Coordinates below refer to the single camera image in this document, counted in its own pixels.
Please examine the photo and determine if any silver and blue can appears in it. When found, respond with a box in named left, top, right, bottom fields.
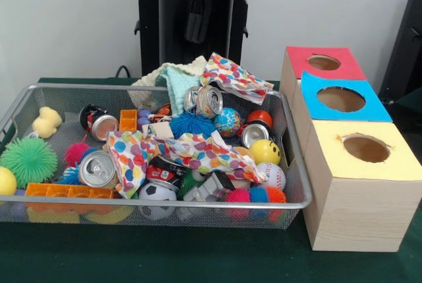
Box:
left=183, top=85, right=225, bottom=119

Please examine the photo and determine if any mint green cloth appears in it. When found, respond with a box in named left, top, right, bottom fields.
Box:
left=157, top=65, right=202, bottom=116

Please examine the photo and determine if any large polka dot cloth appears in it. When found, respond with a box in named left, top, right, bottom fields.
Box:
left=201, top=52, right=276, bottom=104

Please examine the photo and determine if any cream muslin cloth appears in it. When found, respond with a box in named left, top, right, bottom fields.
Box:
left=131, top=55, right=209, bottom=89

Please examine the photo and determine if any crushed red black can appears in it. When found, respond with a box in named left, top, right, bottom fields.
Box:
left=80, top=105, right=120, bottom=142

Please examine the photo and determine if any shallow clear bin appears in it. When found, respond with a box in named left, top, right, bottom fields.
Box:
left=0, top=84, right=314, bottom=231

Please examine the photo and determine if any wooden box with three holes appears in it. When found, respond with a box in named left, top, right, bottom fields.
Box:
left=279, top=47, right=422, bottom=253

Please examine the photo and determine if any red ball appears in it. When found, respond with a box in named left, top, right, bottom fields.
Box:
left=247, top=110, right=274, bottom=129

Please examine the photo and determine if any yellow smiley ball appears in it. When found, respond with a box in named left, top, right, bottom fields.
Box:
left=249, top=139, right=282, bottom=166

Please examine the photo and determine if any white baseball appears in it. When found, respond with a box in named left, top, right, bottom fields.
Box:
left=257, top=162, right=287, bottom=192

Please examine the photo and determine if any rainbow spiky toy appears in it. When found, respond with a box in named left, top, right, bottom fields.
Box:
left=224, top=186, right=287, bottom=206

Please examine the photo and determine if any black and white soccer ball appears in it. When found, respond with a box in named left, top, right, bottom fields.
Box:
left=136, top=182, right=177, bottom=221

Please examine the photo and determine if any small polka dot cloth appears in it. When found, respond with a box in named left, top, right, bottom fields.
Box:
left=106, top=131, right=160, bottom=198

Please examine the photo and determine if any crushed silver can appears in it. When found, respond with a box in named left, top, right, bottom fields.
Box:
left=78, top=150, right=119, bottom=189

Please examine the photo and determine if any yellow rubber duck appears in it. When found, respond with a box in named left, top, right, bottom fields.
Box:
left=32, top=106, right=63, bottom=140

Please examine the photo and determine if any large green spiky ball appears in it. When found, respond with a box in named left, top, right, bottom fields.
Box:
left=0, top=137, right=59, bottom=189

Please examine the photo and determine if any black flat panel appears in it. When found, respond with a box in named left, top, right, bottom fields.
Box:
left=379, top=0, right=422, bottom=102

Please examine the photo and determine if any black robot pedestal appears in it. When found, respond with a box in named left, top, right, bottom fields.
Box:
left=127, top=0, right=264, bottom=81

